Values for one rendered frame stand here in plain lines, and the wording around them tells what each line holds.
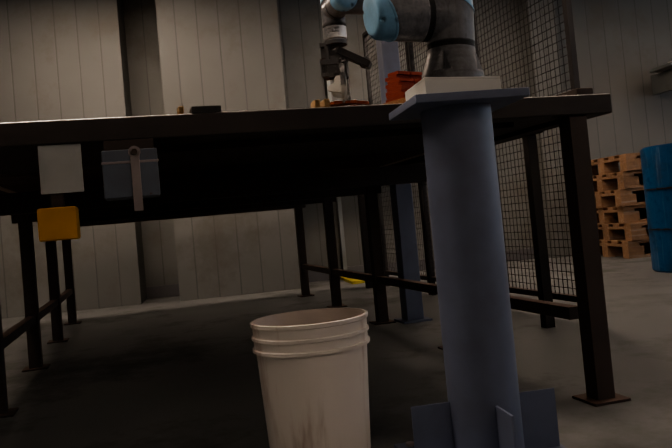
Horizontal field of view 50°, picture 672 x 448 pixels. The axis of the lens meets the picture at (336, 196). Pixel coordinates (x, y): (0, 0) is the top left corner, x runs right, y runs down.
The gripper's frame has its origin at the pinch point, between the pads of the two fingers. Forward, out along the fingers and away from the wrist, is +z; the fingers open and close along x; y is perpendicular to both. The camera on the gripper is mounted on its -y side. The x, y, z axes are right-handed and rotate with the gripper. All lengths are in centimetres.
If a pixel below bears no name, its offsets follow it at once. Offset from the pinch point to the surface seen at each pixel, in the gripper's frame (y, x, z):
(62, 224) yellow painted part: 65, 62, 32
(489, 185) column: -37, 54, 32
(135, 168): 48, 56, 19
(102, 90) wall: 274, -407, -107
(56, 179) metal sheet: 67, 60, 21
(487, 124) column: -38, 53, 18
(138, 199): 48, 55, 27
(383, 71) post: -1, -183, -47
